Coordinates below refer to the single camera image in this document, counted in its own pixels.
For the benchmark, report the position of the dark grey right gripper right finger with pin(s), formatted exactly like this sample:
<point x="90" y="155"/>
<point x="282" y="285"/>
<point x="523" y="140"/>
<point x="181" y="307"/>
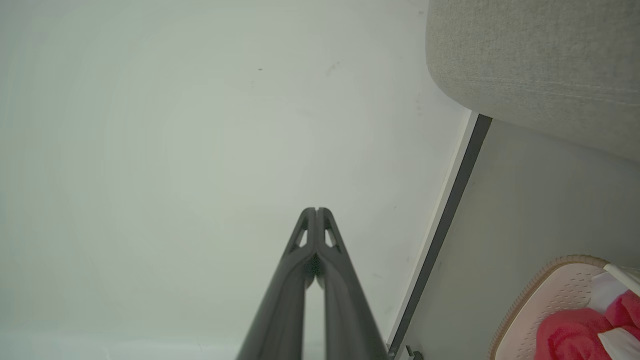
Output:
<point x="345" y="310"/>

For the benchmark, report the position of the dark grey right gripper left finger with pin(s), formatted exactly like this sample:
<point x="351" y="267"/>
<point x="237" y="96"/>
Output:
<point x="280" y="310"/>

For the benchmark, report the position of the red and white garment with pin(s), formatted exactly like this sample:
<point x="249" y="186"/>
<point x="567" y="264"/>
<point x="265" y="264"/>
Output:
<point x="580" y="330"/>

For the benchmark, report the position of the pink perforated laundry basket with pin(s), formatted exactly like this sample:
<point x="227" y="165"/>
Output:
<point x="550" y="295"/>

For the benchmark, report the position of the white and grey baseboard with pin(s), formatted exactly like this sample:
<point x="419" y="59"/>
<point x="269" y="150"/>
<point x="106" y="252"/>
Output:
<point x="440" y="225"/>

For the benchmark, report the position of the grey fabric sofa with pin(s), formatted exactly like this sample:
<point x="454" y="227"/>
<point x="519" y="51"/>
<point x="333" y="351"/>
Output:
<point x="540" y="60"/>

